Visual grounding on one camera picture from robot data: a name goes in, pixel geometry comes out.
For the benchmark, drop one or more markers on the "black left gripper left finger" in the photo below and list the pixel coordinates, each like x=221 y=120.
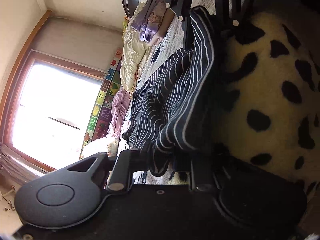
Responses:
x=127 y=163

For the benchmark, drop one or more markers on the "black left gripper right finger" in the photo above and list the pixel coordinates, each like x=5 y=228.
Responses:
x=195 y=168

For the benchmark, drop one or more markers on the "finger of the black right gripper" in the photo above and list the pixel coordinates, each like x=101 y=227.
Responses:
x=230 y=12
x=183 y=14

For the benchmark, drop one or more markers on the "black white striped garment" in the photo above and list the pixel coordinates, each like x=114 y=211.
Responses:
x=169 y=110

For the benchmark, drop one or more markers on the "folded purple flower blanket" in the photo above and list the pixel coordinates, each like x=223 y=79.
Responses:
x=152 y=22

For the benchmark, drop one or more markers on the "colourful alphabet play mat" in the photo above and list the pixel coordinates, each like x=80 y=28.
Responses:
x=101 y=115

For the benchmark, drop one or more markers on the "grey cream spotted blanket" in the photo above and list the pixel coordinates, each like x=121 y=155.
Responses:
x=264 y=97

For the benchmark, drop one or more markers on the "pink crumpled garment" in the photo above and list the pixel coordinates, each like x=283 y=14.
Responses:
x=120 y=105

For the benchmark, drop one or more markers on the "cream quilted duvet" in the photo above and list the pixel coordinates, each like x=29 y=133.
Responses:
x=135 y=54

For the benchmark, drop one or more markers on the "wooden framed window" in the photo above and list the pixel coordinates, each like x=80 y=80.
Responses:
x=44 y=106

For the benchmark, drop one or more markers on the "grey window curtain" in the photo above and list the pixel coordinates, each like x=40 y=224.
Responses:
x=17 y=168

